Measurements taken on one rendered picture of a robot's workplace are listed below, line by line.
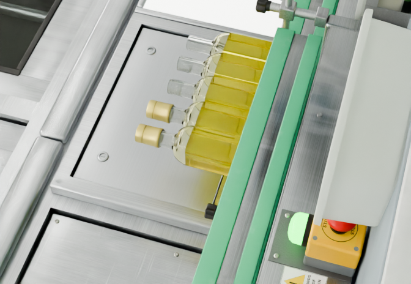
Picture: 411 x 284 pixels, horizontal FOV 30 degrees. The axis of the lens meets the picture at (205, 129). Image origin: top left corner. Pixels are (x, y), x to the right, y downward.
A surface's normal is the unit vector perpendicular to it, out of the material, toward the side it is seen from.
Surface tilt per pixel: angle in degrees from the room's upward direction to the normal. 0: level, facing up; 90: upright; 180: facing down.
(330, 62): 90
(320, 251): 90
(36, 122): 90
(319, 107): 90
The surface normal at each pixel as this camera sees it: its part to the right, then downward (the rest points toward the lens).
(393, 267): -0.08, -0.34
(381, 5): -0.29, 0.79
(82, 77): 0.00, -0.58
